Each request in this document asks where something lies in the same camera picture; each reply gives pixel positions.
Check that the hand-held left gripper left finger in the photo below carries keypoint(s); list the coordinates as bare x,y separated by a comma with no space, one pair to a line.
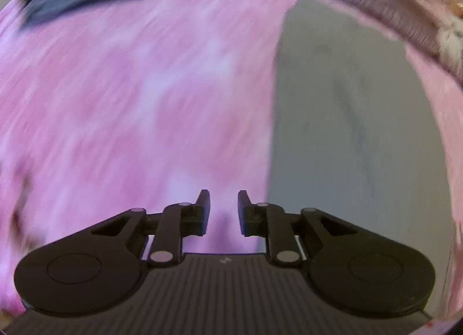
204,210

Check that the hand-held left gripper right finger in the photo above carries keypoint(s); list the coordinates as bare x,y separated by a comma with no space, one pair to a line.
243,210

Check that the grey garment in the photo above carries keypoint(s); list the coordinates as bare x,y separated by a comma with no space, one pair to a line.
347,132

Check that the pink floral blanket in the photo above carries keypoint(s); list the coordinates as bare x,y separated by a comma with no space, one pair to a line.
137,103

